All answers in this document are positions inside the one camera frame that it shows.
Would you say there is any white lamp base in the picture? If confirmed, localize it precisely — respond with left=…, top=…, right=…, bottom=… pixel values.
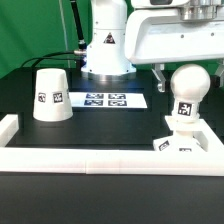
left=153, top=116, right=204, bottom=152

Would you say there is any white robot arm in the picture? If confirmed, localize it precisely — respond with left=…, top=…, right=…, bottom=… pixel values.
left=82, top=0, right=224, bottom=92

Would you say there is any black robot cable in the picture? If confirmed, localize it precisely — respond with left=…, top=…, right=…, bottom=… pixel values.
left=21, top=0, right=88, bottom=69

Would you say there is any white U-shaped frame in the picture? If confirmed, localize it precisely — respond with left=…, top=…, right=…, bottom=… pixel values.
left=0, top=114, right=224, bottom=176

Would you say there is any white lamp bulb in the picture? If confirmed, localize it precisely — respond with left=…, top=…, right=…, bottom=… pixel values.
left=171, top=64, right=210, bottom=123

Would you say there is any white lamp shade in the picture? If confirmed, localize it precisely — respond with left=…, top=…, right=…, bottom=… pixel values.
left=33, top=68, right=73, bottom=122

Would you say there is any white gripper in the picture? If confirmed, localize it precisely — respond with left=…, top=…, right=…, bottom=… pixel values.
left=125, top=0, right=224, bottom=92

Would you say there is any white marker sheet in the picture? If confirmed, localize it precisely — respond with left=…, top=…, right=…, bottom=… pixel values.
left=69, top=92, right=147, bottom=109

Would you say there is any thin grey cable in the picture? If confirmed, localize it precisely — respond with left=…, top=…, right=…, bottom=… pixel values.
left=58, top=0, right=72, bottom=69

